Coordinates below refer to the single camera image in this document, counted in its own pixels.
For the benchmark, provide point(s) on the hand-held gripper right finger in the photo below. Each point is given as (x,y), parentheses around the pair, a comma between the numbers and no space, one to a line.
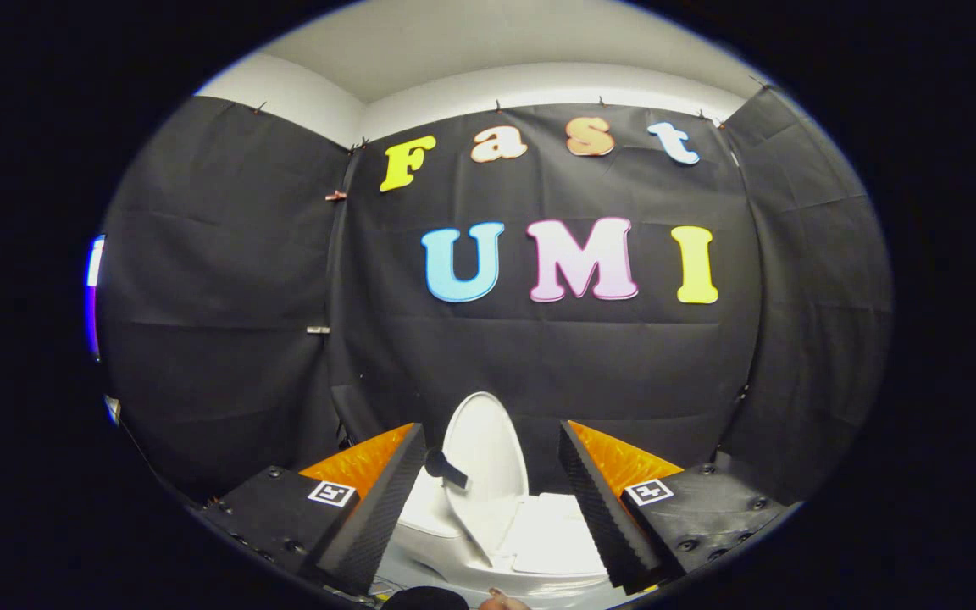
(594,500)

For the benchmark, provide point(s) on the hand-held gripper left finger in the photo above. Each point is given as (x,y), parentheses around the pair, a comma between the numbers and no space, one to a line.
(386,504)

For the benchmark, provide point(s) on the white toilet lid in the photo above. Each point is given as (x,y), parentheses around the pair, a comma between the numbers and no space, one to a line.
(488,457)

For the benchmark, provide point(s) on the white toilet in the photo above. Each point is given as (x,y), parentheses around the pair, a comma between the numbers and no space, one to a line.
(556,534)

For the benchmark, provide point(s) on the dark round object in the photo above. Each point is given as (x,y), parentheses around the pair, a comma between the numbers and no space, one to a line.
(424,600)

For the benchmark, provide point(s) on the black backdrop cloth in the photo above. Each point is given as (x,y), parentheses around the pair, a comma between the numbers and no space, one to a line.
(539,356)

